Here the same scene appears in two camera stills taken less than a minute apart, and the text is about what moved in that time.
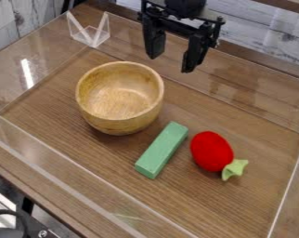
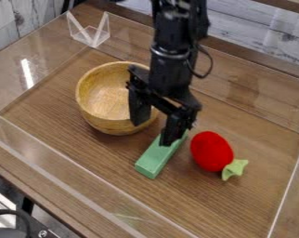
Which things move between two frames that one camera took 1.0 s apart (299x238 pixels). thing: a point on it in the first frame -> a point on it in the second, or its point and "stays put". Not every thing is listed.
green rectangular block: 161,149 stays put
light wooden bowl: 118,97 stays put
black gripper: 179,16 -> 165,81
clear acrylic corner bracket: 89,35 stays put
